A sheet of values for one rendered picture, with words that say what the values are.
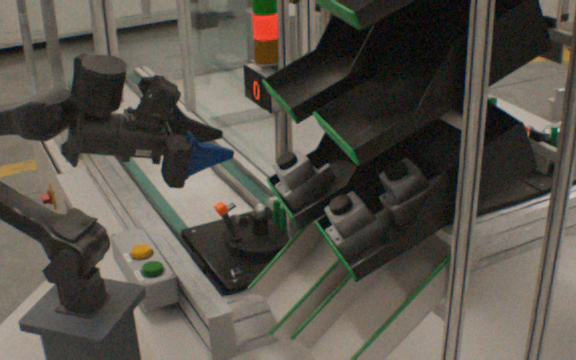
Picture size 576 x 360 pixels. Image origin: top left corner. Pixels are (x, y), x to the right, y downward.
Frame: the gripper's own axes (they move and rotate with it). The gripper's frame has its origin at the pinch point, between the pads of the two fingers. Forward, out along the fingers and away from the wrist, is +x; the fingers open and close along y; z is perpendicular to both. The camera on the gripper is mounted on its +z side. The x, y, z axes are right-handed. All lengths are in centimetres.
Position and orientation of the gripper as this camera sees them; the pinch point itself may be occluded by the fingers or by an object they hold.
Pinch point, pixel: (203, 142)
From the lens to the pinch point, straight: 103.8
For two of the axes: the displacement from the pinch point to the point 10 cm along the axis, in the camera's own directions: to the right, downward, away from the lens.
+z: 2.2, -8.9, -3.9
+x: 9.3, 0.7, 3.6
